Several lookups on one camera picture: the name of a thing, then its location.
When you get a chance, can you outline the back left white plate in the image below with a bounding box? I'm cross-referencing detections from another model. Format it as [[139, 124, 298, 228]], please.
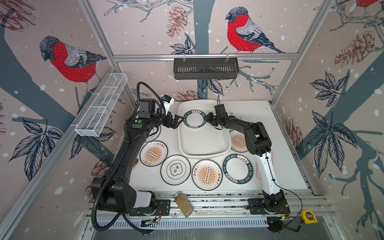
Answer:
[[146, 126, 161, 143]]

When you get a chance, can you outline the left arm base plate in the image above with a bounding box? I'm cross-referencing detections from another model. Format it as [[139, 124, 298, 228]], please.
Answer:
[[129, 200, 171, 217]]

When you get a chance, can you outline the large green rim plate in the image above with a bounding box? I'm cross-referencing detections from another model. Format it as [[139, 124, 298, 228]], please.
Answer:
[[223, 154, 254, 185]]

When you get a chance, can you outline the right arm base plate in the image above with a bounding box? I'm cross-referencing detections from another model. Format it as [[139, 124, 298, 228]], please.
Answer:
[[247, 198, 291, 215]]

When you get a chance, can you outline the orange sunburst plate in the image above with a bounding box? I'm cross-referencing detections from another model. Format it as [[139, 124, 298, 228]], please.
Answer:
[[192, 159, 223, 191], [139, 141, 168, 167], [230, 130, 248, 153]]

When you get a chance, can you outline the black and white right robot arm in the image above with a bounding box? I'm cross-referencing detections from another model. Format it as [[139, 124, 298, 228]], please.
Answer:
[[204, 104, 287, 214]]

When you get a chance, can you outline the glass jar of grains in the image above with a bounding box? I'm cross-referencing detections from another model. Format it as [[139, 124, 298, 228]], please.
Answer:
[[174, 192, 194, 218]]

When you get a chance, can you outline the yellow tape measure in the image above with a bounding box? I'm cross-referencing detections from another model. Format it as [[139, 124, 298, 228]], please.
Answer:
[[301, 210, 318, 224]]

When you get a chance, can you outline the white plastic bin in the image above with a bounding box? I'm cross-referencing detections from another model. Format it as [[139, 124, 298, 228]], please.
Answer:
[[178, 100, 231, 159]]

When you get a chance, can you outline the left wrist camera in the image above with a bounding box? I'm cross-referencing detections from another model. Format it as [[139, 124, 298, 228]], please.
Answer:
[[162, 95, 175, 115]]

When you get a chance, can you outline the black right cable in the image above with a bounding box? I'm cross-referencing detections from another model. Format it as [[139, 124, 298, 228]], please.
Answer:
[[263, 152, 304, 234]]

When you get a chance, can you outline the black corrugated cable conduit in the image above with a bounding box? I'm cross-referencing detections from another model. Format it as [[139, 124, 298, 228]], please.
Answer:
[[90, 81, 169, 235]]

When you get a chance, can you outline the black hanging wire basket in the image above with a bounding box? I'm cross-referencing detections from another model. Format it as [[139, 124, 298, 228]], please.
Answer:
[[174, 58, 239, 80]]

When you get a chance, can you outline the white mesh wall shelf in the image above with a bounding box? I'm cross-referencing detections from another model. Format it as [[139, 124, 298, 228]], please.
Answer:
[[75, 73, 128, 137]]

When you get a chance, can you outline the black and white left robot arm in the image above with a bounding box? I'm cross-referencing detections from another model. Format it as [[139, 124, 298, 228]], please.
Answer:
[[91, 95, 182, 216]]

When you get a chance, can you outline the small circuit board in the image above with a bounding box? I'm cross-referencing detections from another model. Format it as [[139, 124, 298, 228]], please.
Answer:
[[140, 219, 158, 229]]

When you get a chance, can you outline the small green rim plate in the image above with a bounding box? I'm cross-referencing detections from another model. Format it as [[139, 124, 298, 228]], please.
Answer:
[[183, 110, 207, 129]]

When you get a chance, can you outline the front white black-line plate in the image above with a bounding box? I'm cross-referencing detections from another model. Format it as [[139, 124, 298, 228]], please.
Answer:
[[161, 155, 192, 186]]

